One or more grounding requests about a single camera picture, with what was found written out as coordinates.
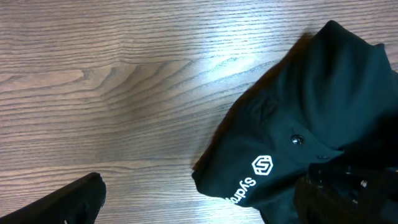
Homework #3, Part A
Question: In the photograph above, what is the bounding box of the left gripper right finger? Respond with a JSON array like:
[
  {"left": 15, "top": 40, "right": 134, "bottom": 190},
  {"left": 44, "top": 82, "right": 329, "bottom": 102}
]
[{"left": 294, "top": 164, "right": 397, "bottom": 224}]

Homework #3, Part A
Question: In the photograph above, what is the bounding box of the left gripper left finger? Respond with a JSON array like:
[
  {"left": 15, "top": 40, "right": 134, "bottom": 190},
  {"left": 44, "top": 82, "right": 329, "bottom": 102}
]
[{"left": 1, "top": 172, "right": 106, "bottom": 224}]

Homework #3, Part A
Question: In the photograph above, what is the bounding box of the black t-shirt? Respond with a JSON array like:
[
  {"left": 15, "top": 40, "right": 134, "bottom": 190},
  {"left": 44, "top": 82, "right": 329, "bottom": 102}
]
[{"left": 192, "top": 21, "right": 397, "bottom": 223}]

